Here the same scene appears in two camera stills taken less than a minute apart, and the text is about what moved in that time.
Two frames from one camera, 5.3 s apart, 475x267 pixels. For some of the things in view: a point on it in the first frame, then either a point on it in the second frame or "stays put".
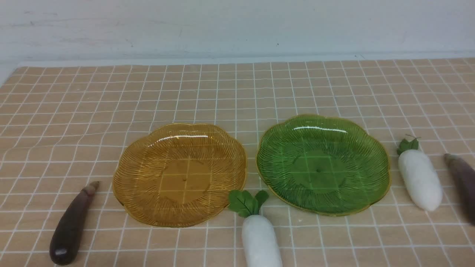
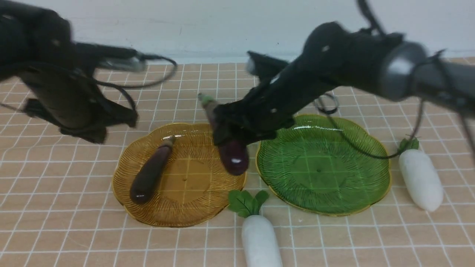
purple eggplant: x=463 y=173 to x=233 y=155
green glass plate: x=325 y=165 stays put
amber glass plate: x=177 y=174 stays put
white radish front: x=260 y=244 stays put
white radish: x=420 y=174 stays put
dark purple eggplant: x=66 y=236 to x=148 y=171
